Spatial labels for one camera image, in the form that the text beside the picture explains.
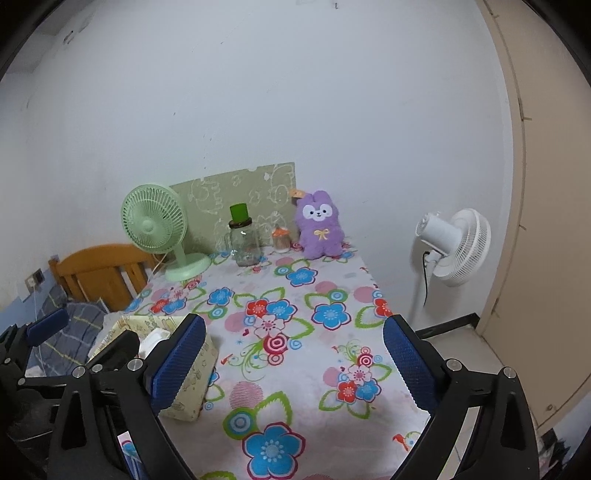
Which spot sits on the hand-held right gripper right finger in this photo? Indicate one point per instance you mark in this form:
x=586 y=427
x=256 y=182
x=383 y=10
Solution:
x=411 y=364

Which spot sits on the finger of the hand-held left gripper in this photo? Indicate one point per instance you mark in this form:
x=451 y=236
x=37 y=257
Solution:
x=122 y=348
x=48 y=325

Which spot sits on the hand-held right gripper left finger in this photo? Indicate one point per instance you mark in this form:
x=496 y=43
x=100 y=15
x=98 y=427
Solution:
x=178 y=364

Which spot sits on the yellow fabric storage box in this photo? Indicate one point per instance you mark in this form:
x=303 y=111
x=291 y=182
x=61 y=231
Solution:
x=196 y=374

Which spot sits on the white paper tube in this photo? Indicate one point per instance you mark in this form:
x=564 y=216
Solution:
x=154 y=339

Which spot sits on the grey plaid pillow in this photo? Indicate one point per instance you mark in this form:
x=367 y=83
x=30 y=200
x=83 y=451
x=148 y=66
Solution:
x=83 y=323

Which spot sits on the green desk fan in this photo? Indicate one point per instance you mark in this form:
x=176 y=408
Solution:
x=147 y=226

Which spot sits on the white standing fan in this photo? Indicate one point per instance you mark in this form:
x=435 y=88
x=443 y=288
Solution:
x=466 y=244

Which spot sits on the glass jar with green lid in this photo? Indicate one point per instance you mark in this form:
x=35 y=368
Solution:
x=244 y=249

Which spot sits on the purple plush toy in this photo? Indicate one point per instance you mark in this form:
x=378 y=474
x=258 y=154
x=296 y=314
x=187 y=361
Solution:
x=318 y=235

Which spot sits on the small jar with orange lid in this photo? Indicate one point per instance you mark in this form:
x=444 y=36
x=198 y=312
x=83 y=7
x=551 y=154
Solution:
x=281 y=242

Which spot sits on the green patterned board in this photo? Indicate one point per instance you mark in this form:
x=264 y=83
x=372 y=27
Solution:
x=221 y=184

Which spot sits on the beige door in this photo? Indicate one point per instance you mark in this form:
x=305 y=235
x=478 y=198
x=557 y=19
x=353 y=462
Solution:
x=554 y=184

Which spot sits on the wall socket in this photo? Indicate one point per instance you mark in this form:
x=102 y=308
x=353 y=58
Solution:
x=34 y=278

